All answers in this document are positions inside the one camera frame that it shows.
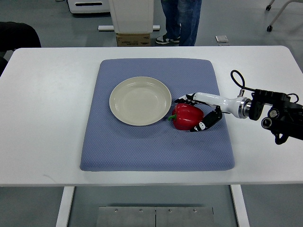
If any white table leg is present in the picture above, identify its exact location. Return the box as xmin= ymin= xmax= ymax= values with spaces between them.
xmin=55 ymin=186 xmax=75 ymax=227
xmin=230 ymin=184 xmax=250 ymax=227

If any white device with slot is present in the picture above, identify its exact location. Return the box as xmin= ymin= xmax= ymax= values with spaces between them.
xmin=67 ymin=0 xmax=110 ymax=14

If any white wheeled chair base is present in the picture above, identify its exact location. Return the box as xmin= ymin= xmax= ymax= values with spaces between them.
xmin=266 ymin=0 xmax=303 ymax=33

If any white machine column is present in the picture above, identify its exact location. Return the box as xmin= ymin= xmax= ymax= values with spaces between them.
xmin=98 ymin=0 xmax=160 ymax=34

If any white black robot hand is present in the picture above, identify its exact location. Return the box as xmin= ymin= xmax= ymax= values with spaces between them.
xmin=175 ymin=92 xmax=251 ymax=132

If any cream round plate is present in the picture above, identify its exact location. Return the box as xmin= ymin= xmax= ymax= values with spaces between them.
xmin=109 ymin=77 xmax=172 ymax=126

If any metal base plate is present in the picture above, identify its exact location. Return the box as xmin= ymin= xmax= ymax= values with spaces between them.
xmin=97 ymin=207 xmax=216 ymax=227

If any white table leg left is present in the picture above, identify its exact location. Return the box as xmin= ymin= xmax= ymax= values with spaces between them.
xmin=55 ymin=186 xmax=75 ymax=227

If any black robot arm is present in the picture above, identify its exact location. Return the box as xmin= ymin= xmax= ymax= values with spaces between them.
xmin=240 ymin=89 xmax=303 ymax=145

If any red bell pepper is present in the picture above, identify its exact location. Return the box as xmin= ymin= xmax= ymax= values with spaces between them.
xmin=168 ymin=103 xmax=205 ymax=131

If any cardboard box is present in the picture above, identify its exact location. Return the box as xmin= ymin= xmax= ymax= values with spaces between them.
xmin=116 ymin=33 xmax=151 ymax=47

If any black office chair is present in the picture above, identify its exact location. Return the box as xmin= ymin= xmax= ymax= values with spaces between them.
xmin=0 ymin=22 xmax=41 ymax=75

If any black cable loop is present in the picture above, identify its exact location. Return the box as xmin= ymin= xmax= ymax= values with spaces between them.
xmin=230 ymin=70 xmax=256 ymax=97

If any person in blue jeans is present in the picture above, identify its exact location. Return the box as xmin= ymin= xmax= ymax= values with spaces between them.
xmin=161 ymin=0 xmax=202 ymax=46

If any blue fabric mat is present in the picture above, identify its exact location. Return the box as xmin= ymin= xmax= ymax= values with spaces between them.
xmin=80 ymin=58 xmax=235 ymax=171

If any black white sneaker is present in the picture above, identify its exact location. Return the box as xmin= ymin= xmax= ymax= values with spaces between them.
xmin=155 ymin=35 xmax=180 ymax=45

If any white table leg right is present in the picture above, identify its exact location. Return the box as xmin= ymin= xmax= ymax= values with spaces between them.
xmin=230 ymin=184 xmax=250 ymax=227

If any grey floor plate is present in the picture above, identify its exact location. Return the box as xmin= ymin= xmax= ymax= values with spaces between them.
xmin=215 ymin=35 xmax=230 ymax=46

